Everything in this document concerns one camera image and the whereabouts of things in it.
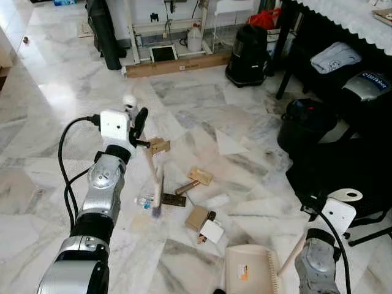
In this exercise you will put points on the tan wooden block with stick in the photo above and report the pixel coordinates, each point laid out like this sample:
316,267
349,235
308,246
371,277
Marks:
201,176

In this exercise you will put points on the tall black bag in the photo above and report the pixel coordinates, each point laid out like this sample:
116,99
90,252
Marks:
104,33

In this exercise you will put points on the book on tablecloth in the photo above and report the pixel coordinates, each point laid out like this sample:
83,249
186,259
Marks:
383,16

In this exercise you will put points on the small brown cardboard box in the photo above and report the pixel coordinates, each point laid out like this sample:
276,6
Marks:
198,217

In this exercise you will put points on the silver device with blue label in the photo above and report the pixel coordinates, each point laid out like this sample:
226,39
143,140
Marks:
367,86

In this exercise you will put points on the white triangular paper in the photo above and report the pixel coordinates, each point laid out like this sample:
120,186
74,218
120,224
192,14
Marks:
228,146

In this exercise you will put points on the small clear plastic bottle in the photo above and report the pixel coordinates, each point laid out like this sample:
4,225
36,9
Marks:
144,201

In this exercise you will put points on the white plastic jug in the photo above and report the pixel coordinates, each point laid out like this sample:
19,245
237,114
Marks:
194,40

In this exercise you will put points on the folded white garment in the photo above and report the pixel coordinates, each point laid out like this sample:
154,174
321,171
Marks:
335,58

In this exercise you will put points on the red bag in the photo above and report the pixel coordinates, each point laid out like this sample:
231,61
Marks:
264,18

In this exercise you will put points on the dark brown strip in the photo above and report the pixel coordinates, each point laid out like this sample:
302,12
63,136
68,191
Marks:
173,199

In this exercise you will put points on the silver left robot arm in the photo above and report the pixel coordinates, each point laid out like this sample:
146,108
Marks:
101,184

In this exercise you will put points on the long flat cardboard box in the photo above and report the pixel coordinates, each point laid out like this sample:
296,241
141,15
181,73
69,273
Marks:
177,64

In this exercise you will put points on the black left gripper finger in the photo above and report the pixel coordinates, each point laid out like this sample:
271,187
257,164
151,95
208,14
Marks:
140,121

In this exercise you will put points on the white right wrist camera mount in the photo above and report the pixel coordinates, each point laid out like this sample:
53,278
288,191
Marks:
339,215

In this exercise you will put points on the white lace tablecloth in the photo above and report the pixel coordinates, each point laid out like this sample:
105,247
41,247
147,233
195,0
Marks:
349,18

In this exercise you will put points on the white-framed tablet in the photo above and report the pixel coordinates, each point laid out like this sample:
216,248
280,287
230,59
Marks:
163,53

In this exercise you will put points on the white metal rack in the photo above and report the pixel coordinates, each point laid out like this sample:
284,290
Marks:
138,27

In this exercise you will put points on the white square card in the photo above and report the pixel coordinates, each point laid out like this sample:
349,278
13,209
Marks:
212,231

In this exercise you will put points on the black table frame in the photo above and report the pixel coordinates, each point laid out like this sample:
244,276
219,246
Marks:
286,55

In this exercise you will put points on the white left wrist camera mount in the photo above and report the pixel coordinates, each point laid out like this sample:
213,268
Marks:
114,125

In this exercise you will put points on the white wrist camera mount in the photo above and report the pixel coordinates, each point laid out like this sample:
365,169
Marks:
114,125
339,215

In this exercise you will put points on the round black vacuum cleaner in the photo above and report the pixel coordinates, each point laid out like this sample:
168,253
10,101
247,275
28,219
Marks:
305,125

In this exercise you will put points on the small folded cardboard piece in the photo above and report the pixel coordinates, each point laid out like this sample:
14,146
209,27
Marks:
159,146

